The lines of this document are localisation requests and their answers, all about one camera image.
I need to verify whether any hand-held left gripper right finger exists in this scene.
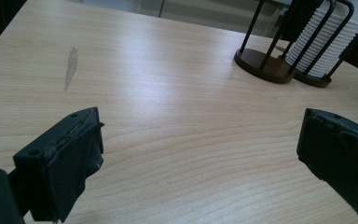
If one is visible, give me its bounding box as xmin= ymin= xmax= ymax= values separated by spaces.
xmin=296 ymin=107 xmax=358 ymax=224

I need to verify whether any dark brown wire cup rack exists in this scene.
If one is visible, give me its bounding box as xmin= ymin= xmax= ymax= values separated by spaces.
xmin=233 ymin=0 xmax=358 ymax=89

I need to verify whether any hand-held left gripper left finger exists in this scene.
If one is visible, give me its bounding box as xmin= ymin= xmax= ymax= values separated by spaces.
xmin=12 ymin=106 xmax=106 ymax=224

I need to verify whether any stack of white paper cups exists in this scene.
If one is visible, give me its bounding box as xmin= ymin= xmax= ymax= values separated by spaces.
xmin=283 ymin=0 xmax=358 ymax=78

